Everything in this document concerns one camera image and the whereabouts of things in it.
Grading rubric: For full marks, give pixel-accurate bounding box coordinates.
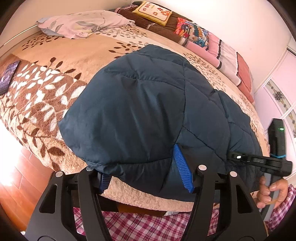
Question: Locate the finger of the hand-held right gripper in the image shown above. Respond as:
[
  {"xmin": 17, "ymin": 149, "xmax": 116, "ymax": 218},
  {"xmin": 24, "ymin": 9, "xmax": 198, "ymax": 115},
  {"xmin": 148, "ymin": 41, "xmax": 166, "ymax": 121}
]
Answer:
[{"xmin": 228, "ymin": 152, "xmax": 271, "ymax": 168}]

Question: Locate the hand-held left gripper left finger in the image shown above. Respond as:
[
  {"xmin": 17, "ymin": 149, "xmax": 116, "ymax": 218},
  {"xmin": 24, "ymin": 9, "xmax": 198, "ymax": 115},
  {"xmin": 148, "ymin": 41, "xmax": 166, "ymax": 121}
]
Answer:
[{"xmin": 25, "ymin": 167, "xmax": 116, "ymax": 241}]

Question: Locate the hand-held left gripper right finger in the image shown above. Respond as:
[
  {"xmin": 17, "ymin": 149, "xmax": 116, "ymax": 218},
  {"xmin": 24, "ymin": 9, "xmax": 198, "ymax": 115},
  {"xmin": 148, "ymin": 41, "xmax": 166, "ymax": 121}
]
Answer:
[{"xmin": 173, "ymin": 143, "xmax": 267, "ymax": 241}]

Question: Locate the dark teal quilted jacket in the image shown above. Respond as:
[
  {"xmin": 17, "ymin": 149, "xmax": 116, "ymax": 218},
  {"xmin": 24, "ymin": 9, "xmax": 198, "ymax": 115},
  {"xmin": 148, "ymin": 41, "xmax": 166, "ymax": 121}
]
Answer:
[{"xmin": 58, "ymin": 44, "xmax": 264, "ymax": 200}]

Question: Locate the person's right forearm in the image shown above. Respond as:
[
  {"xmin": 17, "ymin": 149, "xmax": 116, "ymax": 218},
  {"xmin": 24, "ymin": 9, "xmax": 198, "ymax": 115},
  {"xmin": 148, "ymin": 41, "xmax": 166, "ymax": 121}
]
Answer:
[{"xmin": 266, "ymin": 183, "xmax": 296, "ymax": 232}]

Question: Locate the person's right hand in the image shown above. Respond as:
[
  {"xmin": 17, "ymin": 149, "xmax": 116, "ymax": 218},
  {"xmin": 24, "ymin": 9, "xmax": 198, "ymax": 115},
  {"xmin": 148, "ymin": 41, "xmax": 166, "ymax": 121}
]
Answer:
[{"xmin": 257, "ymin": 175, "xmax": 289, "ymax": 209}]

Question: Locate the lilac wardrobe with floral panels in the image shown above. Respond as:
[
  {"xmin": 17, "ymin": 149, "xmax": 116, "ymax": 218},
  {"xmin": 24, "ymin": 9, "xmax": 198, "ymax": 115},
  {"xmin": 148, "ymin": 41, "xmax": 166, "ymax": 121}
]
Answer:
[{"xmin": 253, "ymin": 37, "xmax": 296, "ymax": 139}]

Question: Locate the pink striped folded quilt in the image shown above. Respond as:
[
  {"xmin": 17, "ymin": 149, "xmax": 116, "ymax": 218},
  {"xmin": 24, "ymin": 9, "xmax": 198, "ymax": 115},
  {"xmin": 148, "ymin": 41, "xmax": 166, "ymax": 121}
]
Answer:
[{"xmin": 185, "ymin": 32, "xmax": 255, "ymax": 103}]

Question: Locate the bed with leaf-pattern blanket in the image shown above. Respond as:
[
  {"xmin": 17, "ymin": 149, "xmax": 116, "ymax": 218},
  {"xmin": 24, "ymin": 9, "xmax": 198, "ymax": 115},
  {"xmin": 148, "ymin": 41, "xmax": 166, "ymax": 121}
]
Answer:
[{"xmin": 0, "ymin": 23, "xmax": 271, "ymax": 212}]

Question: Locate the colourful patterned cushion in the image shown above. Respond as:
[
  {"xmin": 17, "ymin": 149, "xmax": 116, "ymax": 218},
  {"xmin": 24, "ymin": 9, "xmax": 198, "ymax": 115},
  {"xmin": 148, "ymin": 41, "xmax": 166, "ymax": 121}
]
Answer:
[{"xmin": 174, "ymin": 18, "xmax": 210, "ymax": 50}]

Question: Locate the brown quilt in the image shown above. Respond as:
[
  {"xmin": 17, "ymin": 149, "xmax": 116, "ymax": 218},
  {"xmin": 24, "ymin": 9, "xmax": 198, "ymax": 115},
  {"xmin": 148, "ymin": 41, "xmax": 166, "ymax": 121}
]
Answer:
[{"xmin": 109, "ymin": 2, "xmax": 192, "ymax": 47}]

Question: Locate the dark smartphone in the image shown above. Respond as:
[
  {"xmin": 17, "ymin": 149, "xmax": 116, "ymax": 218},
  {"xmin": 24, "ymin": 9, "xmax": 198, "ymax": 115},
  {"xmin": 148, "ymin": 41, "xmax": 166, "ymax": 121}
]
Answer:
[{"xmin": 0, "ymin": 60, "xmax": 21, "ymax": 96}]

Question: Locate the yellow flower cushion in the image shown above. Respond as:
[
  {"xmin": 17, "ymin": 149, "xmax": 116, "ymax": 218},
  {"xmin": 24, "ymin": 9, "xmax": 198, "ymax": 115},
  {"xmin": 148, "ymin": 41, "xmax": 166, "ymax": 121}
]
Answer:
[{"xmin": 132, "ymin": 1, "xmax": 173, "ymax": 26}]

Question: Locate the pale floral pillow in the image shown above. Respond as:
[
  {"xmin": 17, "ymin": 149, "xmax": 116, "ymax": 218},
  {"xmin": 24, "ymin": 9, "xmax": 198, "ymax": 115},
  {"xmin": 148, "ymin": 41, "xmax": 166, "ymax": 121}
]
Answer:
[{"xmin": 36, "ymin": 10, "xmax": 136, "ymax": 39}]

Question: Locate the white carved headboard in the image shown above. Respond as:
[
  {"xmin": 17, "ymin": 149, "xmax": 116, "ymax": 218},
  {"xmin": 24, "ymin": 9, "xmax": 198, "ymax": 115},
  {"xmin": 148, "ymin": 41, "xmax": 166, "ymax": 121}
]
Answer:
[{"xmin": 0, "ymin": 5, "xmax": 139, "ymax": 56}]

